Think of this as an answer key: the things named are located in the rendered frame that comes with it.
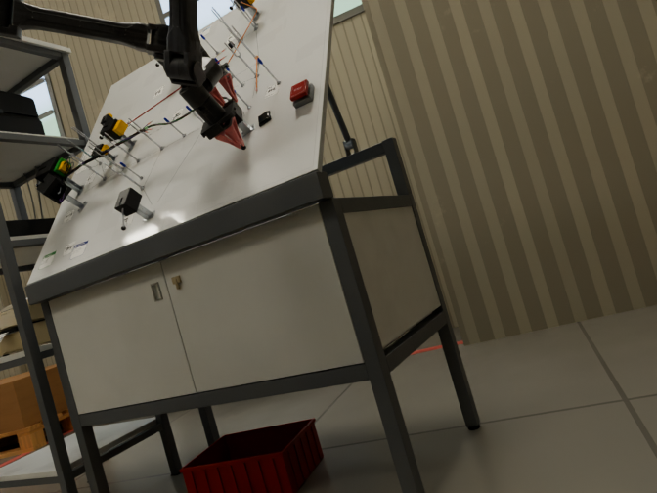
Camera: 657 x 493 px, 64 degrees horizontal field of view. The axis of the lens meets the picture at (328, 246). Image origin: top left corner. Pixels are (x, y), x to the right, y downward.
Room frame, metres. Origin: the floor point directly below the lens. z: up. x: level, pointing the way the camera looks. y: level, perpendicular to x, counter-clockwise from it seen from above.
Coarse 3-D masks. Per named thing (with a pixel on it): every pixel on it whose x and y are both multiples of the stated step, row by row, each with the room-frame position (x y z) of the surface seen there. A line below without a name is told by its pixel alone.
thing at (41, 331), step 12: (0, 312) 1.96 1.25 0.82; (12, 312) 1.91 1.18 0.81; (36, 312) 1.90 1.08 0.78; (0, 324) 1.93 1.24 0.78; (12, 324) 1.90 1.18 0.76; (36, 324) 1.88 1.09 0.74; (12, 336) 1.87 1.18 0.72; (36, 336) 1.87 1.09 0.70; (48, 336) 1.91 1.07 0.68; (0, 348) 1.91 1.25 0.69; (12, 348) 1.88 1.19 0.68
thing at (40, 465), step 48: (0, 48) 2.02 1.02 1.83; (48, 48) 2.12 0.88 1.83; (0, 144) 1.97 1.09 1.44; (48, 144) 2.04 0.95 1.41; (0, 240) 1.77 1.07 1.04; (48, 384) 1.80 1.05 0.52; (48, 432) 1.78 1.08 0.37; (96, 432) 2.26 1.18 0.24; (144, 432) 2.08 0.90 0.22; (0, 480) 1.95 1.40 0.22; (48, 480) 1.82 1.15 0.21
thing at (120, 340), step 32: (96, 288) 1.65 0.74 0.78; (128, 288) 1.59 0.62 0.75; (160, 288) 1.52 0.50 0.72; (64, 320) 1.74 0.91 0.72; (96, 320) 1.67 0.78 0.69; (128, 320) 1.60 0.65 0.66; (160, 320) 1.54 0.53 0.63; (64, 352) 1.77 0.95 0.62; (96, 352) 1.69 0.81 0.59; (128, 352) 1.62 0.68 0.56; (160, 352) 1.56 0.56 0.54; (96, 384) 1.71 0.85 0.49; (128, 384) 1.64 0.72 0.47; (160, 384) 1.58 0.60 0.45; (192, 384) 1.52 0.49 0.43
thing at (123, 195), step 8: (120, 192) 1.48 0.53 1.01; (128, 192) 1.46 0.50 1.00; (136, 192) 1.48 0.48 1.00; (120, 200) 1.46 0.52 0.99; (128, 200) 1.45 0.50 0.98; (136, 200) 1.47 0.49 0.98; (120, 208) 1.46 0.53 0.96; (128, 208) 1.45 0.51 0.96; (136, 208) 1.47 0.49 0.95; (144, 208) 1.51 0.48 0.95; (144, 216) 1.52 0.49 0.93; (152, 216) 1.52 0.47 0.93
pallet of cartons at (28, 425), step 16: (48, 368) 4.08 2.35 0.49; (0, 384) 3.64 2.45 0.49; (16, 384) 3.63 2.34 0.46; (32, 384) 3.76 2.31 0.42; (0, 400) 3.65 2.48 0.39; (16, 400) 3.62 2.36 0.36; (32, 400) 3.73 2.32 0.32; (64, 400) 4.00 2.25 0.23; (0, 416) 3.65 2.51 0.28; (16, 416) 3.62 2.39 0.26; (32, 416) 3.70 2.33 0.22; (64, 416) 3.91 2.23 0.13; (0, 432) 3.66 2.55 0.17; (16, 432) 3.62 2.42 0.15; (32, 432) 3.62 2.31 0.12; (16, 448) 3.75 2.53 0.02; (32, 448) 3.60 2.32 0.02
